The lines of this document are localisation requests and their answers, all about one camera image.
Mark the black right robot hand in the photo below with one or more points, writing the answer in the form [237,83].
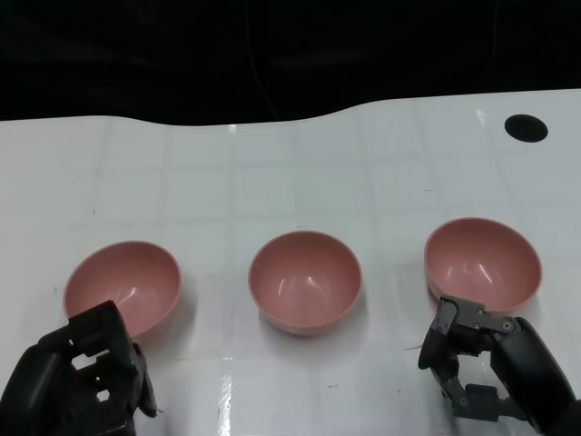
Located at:
[526,363]

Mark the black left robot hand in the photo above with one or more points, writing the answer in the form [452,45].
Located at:
[54,386]

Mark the pink plastic bowl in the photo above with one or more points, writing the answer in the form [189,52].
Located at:
[304,277]
[131,272]
[481,263]

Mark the small orange sliver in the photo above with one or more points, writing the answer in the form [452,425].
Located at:
[412,348]

